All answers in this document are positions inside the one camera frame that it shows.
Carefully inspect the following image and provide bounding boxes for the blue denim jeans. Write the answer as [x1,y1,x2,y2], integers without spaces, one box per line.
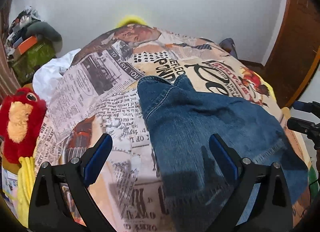
[137,75,308,231]

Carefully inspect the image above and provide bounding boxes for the striped brown curtain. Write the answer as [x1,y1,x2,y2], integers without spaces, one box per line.
[0,36,18,100]

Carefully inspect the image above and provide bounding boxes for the yellow fleece blanket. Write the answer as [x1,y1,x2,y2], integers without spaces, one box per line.
[17,21,279,231]

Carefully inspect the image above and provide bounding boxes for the brown wooden door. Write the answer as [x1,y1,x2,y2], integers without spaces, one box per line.
[263,0,319,107]

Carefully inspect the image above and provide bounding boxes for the green patterned storage box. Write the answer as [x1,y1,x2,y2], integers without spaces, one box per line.
[12,39,55,84]

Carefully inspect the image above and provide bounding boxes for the printed newspaper pattern blanket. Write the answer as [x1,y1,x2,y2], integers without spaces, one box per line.
[35,24,310,231]

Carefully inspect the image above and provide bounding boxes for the blue grey backpack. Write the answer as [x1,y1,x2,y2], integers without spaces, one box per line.
[219,38,238,59]

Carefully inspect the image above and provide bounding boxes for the red plush parrot toy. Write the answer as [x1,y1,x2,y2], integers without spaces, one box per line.
[1,87,47,164]

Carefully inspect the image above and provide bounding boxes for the orange shoe box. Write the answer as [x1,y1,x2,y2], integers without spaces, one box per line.
[16,36,37,55]

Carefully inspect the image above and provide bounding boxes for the pile of clutter items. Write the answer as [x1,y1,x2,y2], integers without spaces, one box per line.
[4,6,41,57]

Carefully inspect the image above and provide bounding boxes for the white cloth bundle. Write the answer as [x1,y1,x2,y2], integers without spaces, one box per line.
[32,48,81,101]

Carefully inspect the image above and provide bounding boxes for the grey neck pillow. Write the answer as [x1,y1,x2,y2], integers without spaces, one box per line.
[25,21,63,53]

